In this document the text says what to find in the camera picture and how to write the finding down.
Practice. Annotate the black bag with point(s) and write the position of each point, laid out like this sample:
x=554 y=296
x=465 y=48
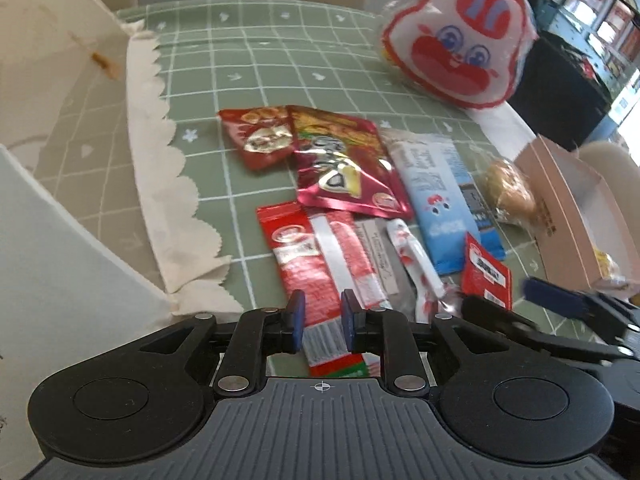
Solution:
x=555 y=90

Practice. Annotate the small red snack packet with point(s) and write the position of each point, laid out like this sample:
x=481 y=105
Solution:
x=260 y=141

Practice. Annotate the cream paper bag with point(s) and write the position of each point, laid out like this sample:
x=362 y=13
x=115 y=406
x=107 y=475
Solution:
x=45 y=70

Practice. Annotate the pink cardboard box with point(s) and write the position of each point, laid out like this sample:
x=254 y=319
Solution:
x=555 y=200

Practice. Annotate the white paper bag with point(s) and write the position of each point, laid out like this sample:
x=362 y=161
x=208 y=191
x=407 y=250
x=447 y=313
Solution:
x=55 y=285

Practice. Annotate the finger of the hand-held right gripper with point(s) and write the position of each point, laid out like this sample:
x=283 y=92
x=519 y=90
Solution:
x=550 y=294
x=500 y=316

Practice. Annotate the yellow snack packet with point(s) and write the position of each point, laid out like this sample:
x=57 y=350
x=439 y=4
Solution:
x=609 y=265

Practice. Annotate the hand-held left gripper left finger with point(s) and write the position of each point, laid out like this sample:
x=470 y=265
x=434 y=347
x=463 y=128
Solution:
x=297 y=321

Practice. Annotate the rabbit face snack bag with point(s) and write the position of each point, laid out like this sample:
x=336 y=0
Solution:
x=455 y=35

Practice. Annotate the shiny red snack packet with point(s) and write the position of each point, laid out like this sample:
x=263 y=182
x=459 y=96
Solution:
x=340 y=170

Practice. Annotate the bread bun in clear wrap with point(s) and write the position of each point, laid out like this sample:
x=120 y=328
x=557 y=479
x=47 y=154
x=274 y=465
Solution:
x=510 y=192

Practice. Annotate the blue and white snack packet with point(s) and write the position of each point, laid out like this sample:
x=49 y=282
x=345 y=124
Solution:
x=435 y=210

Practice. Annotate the cream scalloped cloth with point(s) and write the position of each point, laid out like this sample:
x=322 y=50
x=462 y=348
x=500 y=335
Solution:
x=160 y=185

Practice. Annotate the thin pale stick packet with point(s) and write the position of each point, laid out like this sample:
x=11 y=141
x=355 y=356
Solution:
x=380 y=256

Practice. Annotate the black metal frame shelf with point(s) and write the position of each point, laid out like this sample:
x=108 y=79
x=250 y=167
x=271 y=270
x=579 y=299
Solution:
x=595 y=15

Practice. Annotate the white and red candy wrapper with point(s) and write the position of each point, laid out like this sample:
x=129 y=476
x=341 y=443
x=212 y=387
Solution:
x=415 y=260

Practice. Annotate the long red and white packet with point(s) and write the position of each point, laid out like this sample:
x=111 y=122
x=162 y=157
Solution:
x=295 y=262

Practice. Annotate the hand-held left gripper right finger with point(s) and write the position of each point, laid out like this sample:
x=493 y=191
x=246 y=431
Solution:
x=348 y=321

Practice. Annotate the red and white stick packet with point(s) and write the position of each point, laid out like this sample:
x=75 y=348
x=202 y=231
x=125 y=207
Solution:
x=346 y=250

